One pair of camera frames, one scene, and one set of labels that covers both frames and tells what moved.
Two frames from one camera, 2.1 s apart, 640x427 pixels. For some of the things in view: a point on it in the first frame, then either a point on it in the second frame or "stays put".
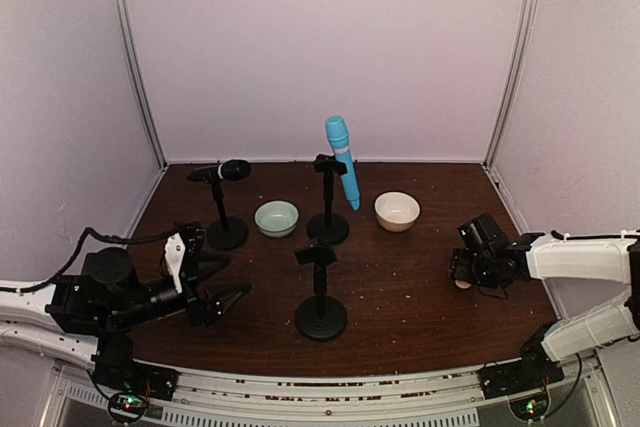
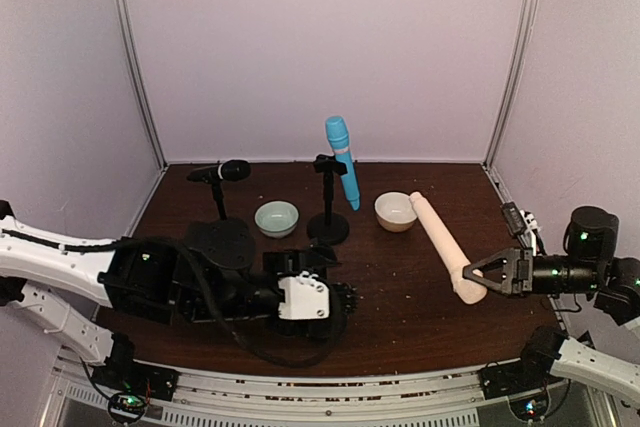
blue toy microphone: (338, 137) stays put
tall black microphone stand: (328, 228) stays put
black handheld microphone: (231, 170) stays put
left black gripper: (198, 284) → (293, 261)
